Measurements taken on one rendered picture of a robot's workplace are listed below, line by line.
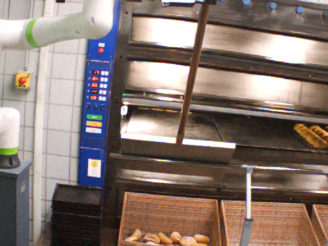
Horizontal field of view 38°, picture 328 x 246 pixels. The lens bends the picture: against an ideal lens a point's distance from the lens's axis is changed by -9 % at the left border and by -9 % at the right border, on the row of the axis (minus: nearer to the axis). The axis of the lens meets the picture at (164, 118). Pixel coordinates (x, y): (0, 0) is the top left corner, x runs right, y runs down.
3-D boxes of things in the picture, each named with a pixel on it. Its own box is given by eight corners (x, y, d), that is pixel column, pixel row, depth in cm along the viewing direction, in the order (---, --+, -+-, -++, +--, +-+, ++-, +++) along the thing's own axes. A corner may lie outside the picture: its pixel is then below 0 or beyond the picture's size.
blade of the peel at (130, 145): (235, 148, 246) (235, 143, 248) (121, 138, 245) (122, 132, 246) (222, 177, 277) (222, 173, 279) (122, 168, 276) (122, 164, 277)
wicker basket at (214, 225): (121, 230, 304) (123, 190, 298) (211, 238, 305) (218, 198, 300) (114, 265, 256) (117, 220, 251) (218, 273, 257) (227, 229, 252)
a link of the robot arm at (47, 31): (34, 13, 176) (57, 19, 184) (30, 43, 175) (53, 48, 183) (97, -1, 151) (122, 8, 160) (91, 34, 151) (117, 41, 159)
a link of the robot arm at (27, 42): (6, 50, 187) (6, 20, 186) (32, 50, 197) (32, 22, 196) (29, 47, 175) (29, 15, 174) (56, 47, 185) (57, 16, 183)
